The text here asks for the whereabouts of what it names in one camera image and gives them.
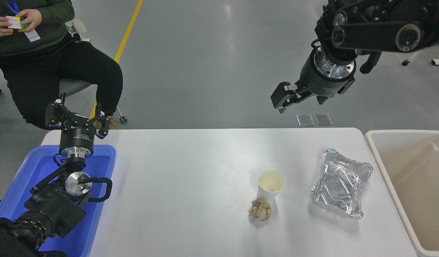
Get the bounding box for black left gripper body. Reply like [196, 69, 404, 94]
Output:
[58, 119, 96, 151]

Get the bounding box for white grey wheeled chair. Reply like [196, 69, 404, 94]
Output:
[59, 19, 128, 125]
[401, 50, 421, 67]

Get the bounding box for grey floor outlet plate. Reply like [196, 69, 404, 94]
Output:
[297, 114, 315, 127]
[314, 114, 333, 126]

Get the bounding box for colourful puzzle cube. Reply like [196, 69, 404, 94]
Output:
[6, 15, 26, 30]

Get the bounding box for white paper cup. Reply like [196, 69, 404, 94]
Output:
[257, 168, 286, 204]

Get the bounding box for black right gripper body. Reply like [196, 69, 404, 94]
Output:
[296, 59, 350, 99]

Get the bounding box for person's right hand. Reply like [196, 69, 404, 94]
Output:
[0, 16, 14, 37]

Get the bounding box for crumpled tan paper ball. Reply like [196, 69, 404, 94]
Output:
[248, 197, 272, 222]

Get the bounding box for white ID badge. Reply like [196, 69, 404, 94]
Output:
[24, 29, 41, 43]

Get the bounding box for large pale bin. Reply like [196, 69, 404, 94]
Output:
[364, 130, 439, 257]

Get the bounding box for person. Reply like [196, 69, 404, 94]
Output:
[0, 0, 123, 131]

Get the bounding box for blue plastic tray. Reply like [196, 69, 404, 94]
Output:
[0, 144, 117, 257]

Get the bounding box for person's left hand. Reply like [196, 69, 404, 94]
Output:
[17, 9, 44, 33]

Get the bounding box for silver foil tray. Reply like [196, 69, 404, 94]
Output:
[310, 147, 374, 219]

